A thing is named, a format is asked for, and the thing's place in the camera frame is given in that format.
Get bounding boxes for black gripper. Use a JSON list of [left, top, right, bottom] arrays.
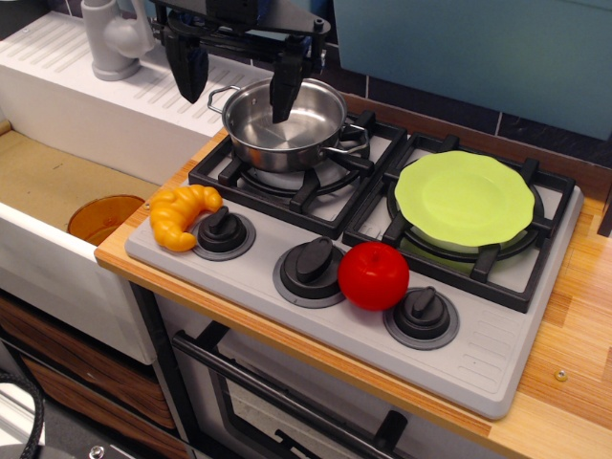
[[153, 1, 330, 123]]

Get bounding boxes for red plastic apple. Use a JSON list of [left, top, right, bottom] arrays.
[[338, 242, 410, 311]]

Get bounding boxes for stainless steel pot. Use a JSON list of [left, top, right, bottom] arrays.
[[208, 78, 370, 173]]

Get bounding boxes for black left stove knob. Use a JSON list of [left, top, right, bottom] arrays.
[[190, 206, 256, 262]]

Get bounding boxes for black stove knob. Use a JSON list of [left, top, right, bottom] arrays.
[[273, 237, 345, 309], [190, 206, 256, 262], [383, 287, 460, 351]]

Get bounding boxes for black middle stove knob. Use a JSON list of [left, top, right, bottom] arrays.
[[273, 237, 345, 309]]

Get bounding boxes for light green plate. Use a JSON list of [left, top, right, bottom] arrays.
[[394, 150, 536, 248]]

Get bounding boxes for grey toy stove top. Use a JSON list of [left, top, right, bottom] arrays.
[[124, 119, 585, 421]]

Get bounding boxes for black right stove knob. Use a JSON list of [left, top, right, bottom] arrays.
[[383, 287, 460, 351]]

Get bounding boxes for grey toy faucet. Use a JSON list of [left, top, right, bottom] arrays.
[[81, 0, 155, 81]]

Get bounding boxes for yellow plastic croissant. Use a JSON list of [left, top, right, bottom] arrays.
[[149, 185, 223, 252]]

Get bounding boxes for black left burner grate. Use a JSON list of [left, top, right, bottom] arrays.
[[188, 111, 408, 239]]

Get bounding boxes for black burner grate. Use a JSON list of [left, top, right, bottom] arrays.
[[188, 111, 408, 239], [342, 134, 581, 313]]

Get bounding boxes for white toy sink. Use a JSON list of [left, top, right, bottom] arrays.
[[1, 12, 222, 364]]

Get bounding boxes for orange sink drain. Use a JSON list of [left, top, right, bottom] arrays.
[[67, 194, 144, 246]]

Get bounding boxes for black right burner grate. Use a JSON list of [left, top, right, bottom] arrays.
[[342, 134, 581, 313]]

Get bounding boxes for wooden drawer fronts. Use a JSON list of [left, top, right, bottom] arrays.
[[1, 292, 188, 458]]

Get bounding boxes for toy oven door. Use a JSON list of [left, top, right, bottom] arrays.
[[170, 321, 493, 458]]

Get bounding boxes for black oven door handle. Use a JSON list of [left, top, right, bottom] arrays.
[[172, 327, 407, 458]]

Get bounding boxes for black braided cable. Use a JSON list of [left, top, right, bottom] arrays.
[[0, 372, 47, 459]]

